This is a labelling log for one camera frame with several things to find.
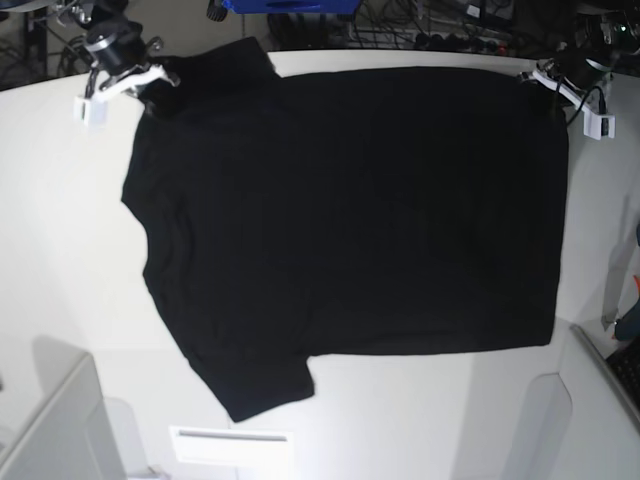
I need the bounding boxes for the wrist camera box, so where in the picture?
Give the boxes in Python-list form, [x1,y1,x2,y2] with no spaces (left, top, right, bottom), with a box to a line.
[73,96,107,127]
[583,110,616,140]

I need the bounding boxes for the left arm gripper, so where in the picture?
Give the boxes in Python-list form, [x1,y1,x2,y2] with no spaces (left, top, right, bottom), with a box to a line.
[519,47,613,108]

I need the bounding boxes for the white slotted table tray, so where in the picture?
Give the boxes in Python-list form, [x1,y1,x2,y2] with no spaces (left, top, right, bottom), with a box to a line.
[169,426,293,468]

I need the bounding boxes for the grey monitor left corner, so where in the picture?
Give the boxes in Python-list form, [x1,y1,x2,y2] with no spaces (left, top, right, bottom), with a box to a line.
[1,353,127,480]

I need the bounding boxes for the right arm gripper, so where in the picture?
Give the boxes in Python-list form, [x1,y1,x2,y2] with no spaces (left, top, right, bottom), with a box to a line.
[84,19,180,98]

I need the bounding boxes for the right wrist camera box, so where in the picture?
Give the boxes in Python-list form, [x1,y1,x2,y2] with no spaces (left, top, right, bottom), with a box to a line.
[73,96,107,127]

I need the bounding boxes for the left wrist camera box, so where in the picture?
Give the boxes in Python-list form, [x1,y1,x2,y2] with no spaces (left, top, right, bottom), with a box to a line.
[583,110,616,140]

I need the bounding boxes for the black printed T-shirt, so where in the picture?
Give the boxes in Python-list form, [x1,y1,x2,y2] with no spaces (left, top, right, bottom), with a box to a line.
[122,38,569,422]

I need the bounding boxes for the blue plastic bin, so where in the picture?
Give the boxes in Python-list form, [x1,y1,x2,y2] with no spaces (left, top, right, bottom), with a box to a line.
[222,0,361,15]

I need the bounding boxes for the black keyboard right edge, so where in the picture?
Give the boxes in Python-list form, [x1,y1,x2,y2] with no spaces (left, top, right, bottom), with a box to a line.
[606,340,640,407]

